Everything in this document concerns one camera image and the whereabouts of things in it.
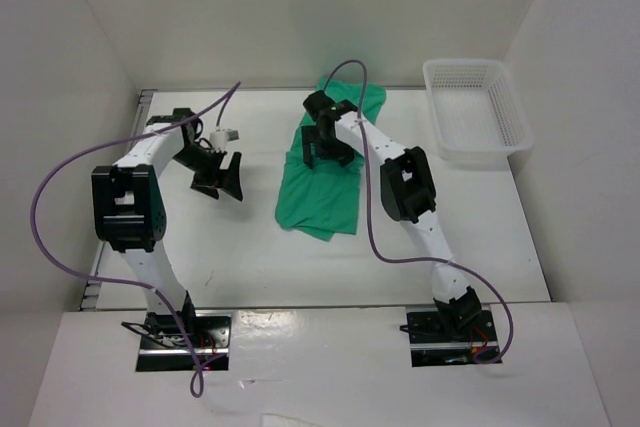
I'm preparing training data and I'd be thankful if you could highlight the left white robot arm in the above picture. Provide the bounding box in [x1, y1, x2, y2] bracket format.
[91, 108, 243, 347]

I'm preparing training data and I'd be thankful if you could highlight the aluminium table edge rail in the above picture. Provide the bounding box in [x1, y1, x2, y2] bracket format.
[78, 89, 155, 312]

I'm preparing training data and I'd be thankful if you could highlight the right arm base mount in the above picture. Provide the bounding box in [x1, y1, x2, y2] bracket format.
[399, 309, 501, 367]

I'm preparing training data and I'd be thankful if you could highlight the white plastic mesh basket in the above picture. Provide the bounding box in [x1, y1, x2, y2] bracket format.
[422, 58, 534, 163]

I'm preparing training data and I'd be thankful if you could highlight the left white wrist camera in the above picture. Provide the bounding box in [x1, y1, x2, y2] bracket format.
[209, 128, 239, 152]

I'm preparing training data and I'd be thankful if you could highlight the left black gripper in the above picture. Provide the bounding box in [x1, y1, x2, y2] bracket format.
[172, 145, 242, 201]

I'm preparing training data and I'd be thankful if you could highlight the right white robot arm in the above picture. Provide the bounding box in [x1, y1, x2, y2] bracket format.
[302, 90, 482, 340]

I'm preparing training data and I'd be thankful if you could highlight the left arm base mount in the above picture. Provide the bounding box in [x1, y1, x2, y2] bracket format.
[121, 310, 232, 372]

